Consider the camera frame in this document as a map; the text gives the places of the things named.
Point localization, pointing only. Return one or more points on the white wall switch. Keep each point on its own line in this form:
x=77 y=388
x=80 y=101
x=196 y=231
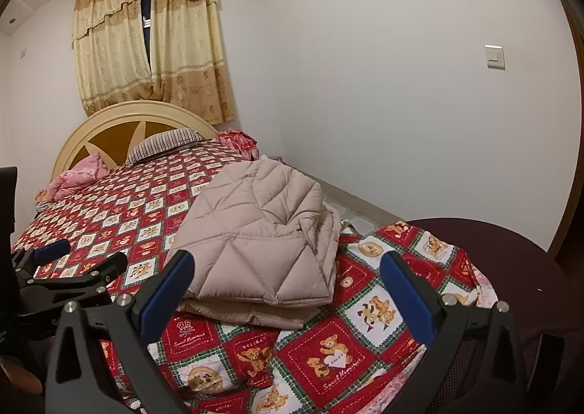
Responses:
x=495 y=57

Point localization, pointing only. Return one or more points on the red plaid cloth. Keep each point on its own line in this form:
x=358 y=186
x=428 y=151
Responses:
x=237 y=142

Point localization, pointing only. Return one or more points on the cream floral curtain panel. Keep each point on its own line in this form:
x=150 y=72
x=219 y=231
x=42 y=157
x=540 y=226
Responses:
x=109 y=49
x=187 y=44

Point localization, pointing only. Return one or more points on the window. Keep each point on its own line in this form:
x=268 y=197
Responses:
x=146 y=26

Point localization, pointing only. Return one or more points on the dark maroon fabric seat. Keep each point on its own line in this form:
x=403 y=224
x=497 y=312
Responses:
x=538 y=277

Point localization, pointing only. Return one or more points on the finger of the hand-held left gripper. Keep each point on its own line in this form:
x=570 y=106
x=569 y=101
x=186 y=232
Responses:
x=48 y=252
x=91 y=279

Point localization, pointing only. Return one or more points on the striped pillow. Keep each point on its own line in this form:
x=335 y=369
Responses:
x=159 y=145

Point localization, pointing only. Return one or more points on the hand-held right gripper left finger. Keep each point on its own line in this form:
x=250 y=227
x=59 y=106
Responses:
x=164 y=300

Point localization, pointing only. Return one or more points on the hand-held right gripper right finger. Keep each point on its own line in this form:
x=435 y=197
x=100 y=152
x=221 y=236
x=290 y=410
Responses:
x=408 y=300

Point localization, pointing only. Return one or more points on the cream and brown headboard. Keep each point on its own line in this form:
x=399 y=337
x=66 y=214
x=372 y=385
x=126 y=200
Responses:
x=114 y=131

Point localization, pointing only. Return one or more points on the red bear print bedspread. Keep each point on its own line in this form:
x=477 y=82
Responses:
x=319 y=350

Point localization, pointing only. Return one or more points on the pink folded quilt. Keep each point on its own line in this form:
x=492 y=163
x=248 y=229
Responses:
x=75 y=177

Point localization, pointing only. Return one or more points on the beige puffer jacket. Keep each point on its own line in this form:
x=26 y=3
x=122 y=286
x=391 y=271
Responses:
x=255 y=250

